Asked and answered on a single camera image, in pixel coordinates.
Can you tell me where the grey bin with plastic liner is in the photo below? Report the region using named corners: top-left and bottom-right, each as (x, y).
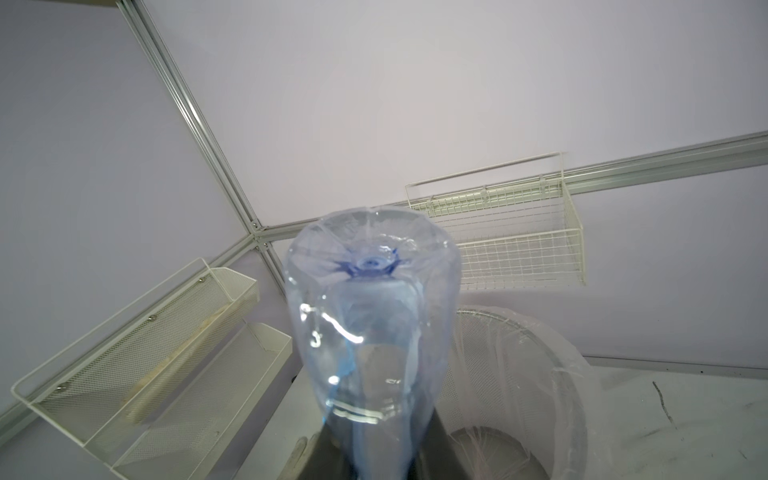
top-left (436, 306), bottom-right (616, 479)

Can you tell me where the white mesh two-tier shelf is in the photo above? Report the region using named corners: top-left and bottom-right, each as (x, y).
top-left (12, 258), bottom-right (292, 479)

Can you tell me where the white wire wall basket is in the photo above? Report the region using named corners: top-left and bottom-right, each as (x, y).
top-left (404, 151), bottom-right (586, 291)

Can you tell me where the large clear blue cap bottle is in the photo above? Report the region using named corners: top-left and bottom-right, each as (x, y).
top-left (283, 207), bottom-right (462, 479)

